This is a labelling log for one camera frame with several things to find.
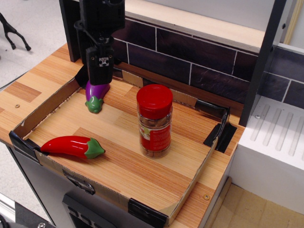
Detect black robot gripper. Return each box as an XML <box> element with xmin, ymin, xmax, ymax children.
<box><xmin>74</xmin><ymin>0</ymin><xmax>125</xmax><ymax>85</ymax></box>

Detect red-capped basil spice bottle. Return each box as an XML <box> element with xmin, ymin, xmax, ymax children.
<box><xmin>136</xmin><ymin>84</ymin><xmax>173</xmax><ymax>158</ymax></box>

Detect red toy chili pepper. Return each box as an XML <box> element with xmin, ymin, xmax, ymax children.
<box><xmin>40</xmin><ymin>136</ymin><xmax>105</xmax><ymax>159</ymax></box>

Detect cardboard fence with black tape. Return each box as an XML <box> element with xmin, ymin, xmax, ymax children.
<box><xmin>9</xmin><ymin>65</ymin><xmax>244</xmax><ymax>228</ymax></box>

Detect purple toy eggplant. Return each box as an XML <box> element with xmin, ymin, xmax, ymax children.
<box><xmin>85</xmin><ymin>81</ymin><xmax>110</xmax><ymax>114</ymax></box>

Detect black metal stand legs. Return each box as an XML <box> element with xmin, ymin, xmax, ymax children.
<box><xmin>0</xmin><ymin>14</ymin><xmax>31</xmax><ymax>51</ymax></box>

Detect light wooden shelf board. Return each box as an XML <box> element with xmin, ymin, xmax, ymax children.
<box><xmin>125</xmin><ymin>0</ymin><xmax>265</xmax><ymax>53</ymax></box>

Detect black oven control panel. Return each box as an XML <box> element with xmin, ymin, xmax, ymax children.
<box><xmin>62</xmin><ymin>194</ymin><xmax>117</xmax><ymax>228</ymax></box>

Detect white ribbed drainboard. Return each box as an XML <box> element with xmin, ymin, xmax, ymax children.
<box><xmin>239</xmin><ymin>96</ymin><xmax>304</xmax><ymax>170</ymax></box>

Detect dark shelf side post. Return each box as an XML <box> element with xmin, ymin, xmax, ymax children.
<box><xmin>59</xmin><ymin>0</ymin><xmax>80</xmax><ymax>62</ymax></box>

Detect dark right shelf post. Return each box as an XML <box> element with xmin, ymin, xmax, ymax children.
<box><xmin>239</xmin><ymin>0</ymin><xmax>287</xmax><ymax>127</ymax></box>

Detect aluminium frame with bolt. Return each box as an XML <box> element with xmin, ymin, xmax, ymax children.
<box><xmin>0</xmin><ymin>193</ymin><xmax>55</xmax><ymax>228</ymax></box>

